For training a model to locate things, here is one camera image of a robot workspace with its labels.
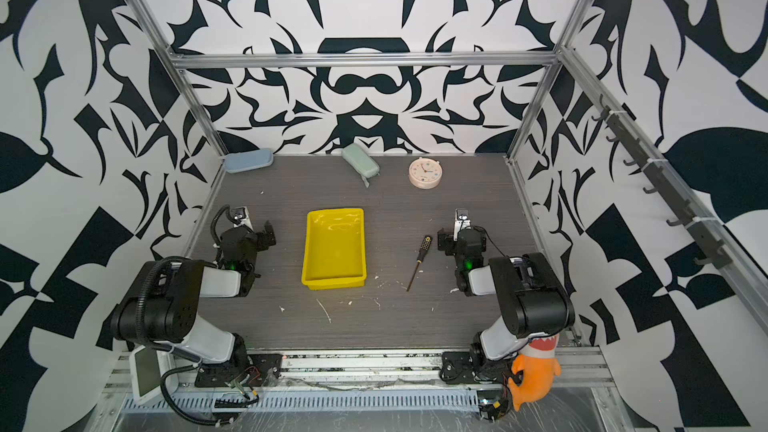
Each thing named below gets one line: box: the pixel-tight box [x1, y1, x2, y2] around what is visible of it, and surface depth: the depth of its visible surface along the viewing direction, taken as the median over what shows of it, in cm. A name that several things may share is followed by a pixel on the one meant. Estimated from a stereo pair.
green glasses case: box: [342, 143, 381, 179], surface depth 120 cm
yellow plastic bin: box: [301, 208, 367, 291], surface depth 95 cm
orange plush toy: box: [507, 333, 562, 412], surface depth 71 cm
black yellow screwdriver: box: [406, 235, 433, 292], surface depth 96 cm
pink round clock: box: [408, 156, 443, 190], surface depth 114 cm
